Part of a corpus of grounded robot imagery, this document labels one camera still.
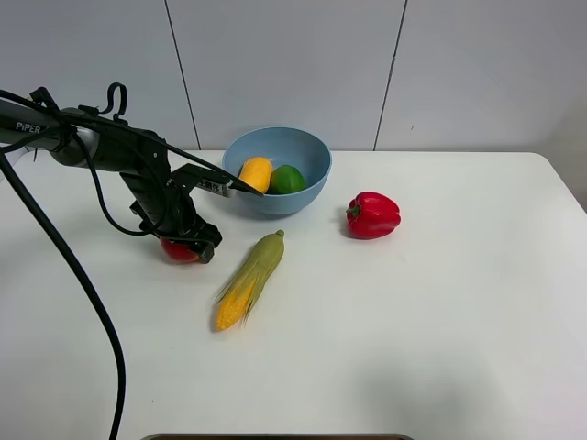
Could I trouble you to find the green lime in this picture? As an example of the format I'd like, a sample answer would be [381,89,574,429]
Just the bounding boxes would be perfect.
[268,165,306,195]

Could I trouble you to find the yellow mango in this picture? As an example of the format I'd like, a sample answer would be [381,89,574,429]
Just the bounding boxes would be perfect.
[239,157,273,193]

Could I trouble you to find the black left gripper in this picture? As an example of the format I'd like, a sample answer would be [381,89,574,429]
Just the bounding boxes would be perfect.
[94,126,222,264]

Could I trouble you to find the red bell pepper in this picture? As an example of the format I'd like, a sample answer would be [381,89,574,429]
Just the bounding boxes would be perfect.
[346,192,401,239]

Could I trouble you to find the corn cob with husk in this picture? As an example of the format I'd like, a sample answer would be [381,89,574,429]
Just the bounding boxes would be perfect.
[213,230,284,332]

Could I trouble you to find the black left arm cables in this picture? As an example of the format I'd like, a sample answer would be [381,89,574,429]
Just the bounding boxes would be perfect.
[0,82,235,440]

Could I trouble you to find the red apple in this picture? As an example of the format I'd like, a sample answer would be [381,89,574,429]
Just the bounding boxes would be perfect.
[160,238,199,263]

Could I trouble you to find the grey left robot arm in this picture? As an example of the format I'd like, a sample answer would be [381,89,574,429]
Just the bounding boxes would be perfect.
[1,92,234,263]

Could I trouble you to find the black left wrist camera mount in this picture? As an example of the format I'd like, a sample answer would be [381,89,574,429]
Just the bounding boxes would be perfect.
[171,164,264,198]

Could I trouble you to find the blue plastic bowl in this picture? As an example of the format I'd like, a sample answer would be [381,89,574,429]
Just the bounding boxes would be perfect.
[222,126,332,215]

